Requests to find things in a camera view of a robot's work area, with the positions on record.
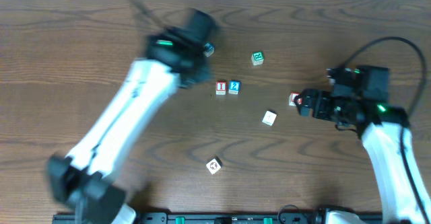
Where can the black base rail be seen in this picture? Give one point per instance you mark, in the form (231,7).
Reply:
(163,218)

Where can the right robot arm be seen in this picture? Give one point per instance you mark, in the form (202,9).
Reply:
(385,134)

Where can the plain white wooden block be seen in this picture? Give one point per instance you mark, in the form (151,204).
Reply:
(269,118)

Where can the red letter I block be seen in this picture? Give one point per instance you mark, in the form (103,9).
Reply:
(220,88)

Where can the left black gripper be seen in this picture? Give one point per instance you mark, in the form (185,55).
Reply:
(199,75)

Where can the white block red symbol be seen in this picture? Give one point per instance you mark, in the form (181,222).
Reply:
(213,166)

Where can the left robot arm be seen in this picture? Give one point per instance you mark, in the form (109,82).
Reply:
(83,179)

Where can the blue number 2 block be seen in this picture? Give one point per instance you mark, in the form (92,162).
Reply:
(234,87)

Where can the green letter R block right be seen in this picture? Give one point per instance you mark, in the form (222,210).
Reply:
(257,58)

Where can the blue letter block top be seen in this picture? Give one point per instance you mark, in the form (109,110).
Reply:
(208,49)

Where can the red letter A block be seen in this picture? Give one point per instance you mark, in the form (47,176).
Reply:
(292,98)

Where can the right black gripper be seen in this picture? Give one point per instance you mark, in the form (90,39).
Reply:
(316,103)

